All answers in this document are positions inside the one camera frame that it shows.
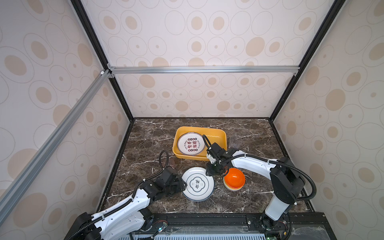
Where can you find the diagonal aluminium rail left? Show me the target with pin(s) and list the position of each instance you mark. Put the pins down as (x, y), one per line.
(21, 184)

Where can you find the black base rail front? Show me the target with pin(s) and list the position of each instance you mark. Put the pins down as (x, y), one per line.
(146, 226)

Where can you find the horizontal aluminium rail back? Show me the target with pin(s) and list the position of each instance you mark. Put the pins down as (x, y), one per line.
(199, 70)

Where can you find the white plate red characters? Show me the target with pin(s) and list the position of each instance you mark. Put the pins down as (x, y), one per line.
(191, 144)

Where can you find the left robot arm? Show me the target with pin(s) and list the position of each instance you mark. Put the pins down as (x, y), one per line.
(130, 214)

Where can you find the white plate quatrefoil pattern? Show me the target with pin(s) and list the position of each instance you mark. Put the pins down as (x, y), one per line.
(199, 186)

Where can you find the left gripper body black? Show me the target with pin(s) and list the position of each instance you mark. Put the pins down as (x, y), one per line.
(175, 187)

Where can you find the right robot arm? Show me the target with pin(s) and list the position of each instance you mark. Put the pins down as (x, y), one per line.
(290, 184)

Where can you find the yellow plastic bin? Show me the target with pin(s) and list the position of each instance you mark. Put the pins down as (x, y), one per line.
(214, 136)

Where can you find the orange bowl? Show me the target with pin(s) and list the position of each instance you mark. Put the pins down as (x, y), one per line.
(234, 173)

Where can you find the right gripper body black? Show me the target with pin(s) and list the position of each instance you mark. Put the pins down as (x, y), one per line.
(214, 169)

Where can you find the black frame post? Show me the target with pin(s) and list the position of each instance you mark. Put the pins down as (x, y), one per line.
(96, 44)
(319, 36)

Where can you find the black frame post right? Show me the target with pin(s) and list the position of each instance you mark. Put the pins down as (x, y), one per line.
(319, 36)

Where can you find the black frame post left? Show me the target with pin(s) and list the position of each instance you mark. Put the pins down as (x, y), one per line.
(96, 44)

